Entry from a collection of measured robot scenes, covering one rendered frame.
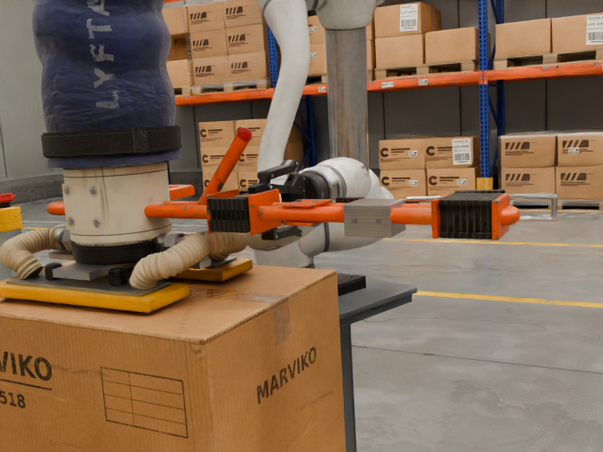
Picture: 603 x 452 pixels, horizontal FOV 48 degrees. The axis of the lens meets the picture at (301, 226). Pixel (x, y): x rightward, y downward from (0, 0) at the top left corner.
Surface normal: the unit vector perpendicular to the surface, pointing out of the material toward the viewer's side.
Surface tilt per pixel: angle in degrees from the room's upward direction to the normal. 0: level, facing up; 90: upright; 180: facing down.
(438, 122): 90
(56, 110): 100
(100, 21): 73
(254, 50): 89
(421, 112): 90
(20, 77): 90
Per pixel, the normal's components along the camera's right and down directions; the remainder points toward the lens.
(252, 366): 0.88, 0.03
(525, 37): -0.40, 0.16
